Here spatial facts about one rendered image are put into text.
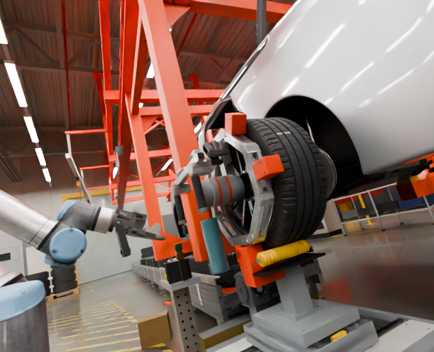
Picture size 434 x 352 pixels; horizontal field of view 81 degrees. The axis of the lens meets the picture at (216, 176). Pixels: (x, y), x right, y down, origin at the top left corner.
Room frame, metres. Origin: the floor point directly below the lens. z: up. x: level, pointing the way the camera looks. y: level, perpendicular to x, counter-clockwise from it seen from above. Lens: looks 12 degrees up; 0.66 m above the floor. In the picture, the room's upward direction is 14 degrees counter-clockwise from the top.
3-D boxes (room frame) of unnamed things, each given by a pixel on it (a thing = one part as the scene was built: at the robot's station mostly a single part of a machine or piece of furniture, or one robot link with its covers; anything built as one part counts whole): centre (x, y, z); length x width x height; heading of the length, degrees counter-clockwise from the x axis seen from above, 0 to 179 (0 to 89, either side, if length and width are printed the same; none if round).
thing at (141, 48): (2.61, 0.57, 2.68); 1.77 x 0.10 x 0.12; 24
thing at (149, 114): (4.05, -0.28, 2.54); 2.58 x 0.12 x 0.42; 114
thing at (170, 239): (3.62, 0.66, 0.69); 0.52 x 0.17 x 0.35; 114
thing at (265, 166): (0.96, -0.19, 0.85); 0.09 x 0.08 x 0.07; 24
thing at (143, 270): (8.21, 2.63, 0.20); 6.81 x 0.86 x 0.39; 24
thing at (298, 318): (1.31, -0.22, 0.32); 0.40 x 0.30 x 0.28; 24
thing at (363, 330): (1.34, -0.20, 0.13); 0.50 x 0.36 x 0.10; 24
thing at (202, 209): (0.99, 0.08, 0.83); 0.04 x 0.04 x 0.16
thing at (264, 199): (1.24, -0.06, 0.85); 0.54 x 0.07 x 0.54; 24
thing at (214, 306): (3.05, 0.30, 0.14); 2.47 x 0.85 x 0.27; 24
